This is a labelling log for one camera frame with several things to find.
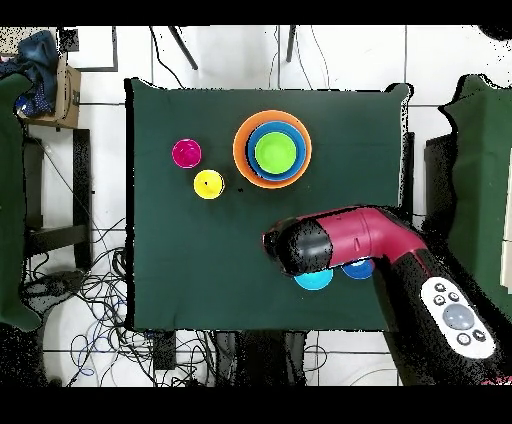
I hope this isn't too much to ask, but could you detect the yellow plastic cup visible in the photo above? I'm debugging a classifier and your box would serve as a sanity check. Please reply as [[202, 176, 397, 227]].
[[192, 168, 226, 201]]

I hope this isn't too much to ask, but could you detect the small green bowl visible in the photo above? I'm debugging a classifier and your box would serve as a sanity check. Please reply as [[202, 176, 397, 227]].
[[254, 131, 298, 176]]

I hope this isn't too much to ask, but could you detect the large blue bowl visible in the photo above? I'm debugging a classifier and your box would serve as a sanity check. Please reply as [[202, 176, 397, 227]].
[[246, 120, 308, 182]]

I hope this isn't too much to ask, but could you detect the small light blue bowl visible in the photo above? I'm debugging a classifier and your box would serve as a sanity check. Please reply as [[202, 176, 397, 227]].
[[293, 268, 335, 292]]

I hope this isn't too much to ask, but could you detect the large orange bowl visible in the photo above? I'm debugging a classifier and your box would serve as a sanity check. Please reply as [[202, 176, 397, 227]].
[[232, 109, 313, 190]]

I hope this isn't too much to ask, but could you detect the small dark blue bowl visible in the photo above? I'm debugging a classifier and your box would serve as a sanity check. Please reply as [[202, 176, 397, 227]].
[[340, 259, 376, 280]]

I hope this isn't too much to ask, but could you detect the dark green table cloth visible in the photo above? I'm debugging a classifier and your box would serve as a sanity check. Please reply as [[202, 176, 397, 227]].
[[124, 77, 413, 333]]

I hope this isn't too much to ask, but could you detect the red plastic cup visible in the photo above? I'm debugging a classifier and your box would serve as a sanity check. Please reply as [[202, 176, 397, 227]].
[[171, 138, 203, 170]]

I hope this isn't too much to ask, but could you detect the black tripod leg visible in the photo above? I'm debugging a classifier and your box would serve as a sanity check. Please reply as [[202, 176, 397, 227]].
[[167, 25, 199, 71], [285, 25, 297, 63]]

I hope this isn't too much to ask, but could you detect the green cloth covered table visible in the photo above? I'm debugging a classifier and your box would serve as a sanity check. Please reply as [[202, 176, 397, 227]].
[[0, 73, 41, 331], [437, 73, 512, 317]]

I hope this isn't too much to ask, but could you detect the cardboard box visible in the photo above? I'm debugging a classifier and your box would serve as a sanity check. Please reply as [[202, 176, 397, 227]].
[[19, 53, 82, 130]]

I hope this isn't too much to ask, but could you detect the blue cloth bundle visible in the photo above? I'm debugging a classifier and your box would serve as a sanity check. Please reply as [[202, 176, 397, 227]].
[[0, 30, 59, 115]]

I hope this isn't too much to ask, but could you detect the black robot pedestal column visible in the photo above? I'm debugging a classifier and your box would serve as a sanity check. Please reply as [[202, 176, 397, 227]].
[[215, 329, 309, 387]]

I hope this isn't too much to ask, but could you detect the tangle of black cables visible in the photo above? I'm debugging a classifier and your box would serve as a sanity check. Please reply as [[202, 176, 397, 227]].
[[23, 217, 217, 387]]

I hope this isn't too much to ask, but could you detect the black stool frame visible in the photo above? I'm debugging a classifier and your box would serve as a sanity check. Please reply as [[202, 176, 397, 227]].
[[23, 128, 93, 271]]

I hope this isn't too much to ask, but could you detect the grey pedestal foot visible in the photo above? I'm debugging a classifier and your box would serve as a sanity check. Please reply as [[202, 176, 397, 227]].
[[21, 269, 87, 317]]

